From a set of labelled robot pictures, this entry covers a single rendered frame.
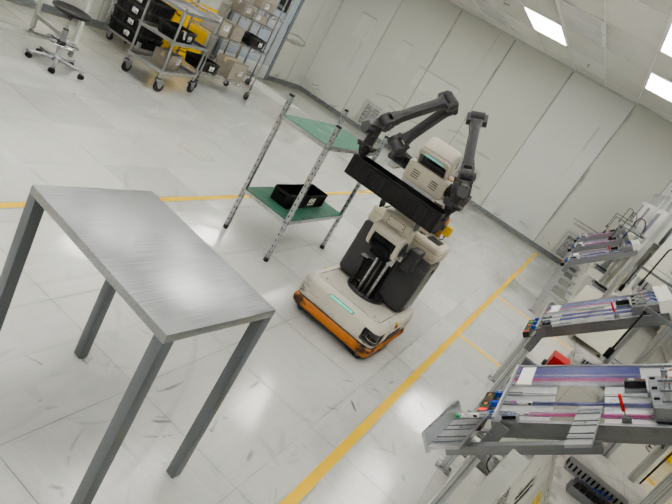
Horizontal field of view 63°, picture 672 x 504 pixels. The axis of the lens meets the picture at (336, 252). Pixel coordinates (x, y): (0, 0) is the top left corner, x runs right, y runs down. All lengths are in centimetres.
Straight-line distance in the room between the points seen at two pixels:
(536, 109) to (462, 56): 176
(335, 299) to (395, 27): 908
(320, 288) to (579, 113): 812
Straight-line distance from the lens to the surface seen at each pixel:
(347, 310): 337
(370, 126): 288
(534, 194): 1087
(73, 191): 193
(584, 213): 1082
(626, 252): 673
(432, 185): 316
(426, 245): 346
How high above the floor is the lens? 164
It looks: 20 degrees down
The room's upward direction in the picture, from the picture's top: 31 degrees clockwise
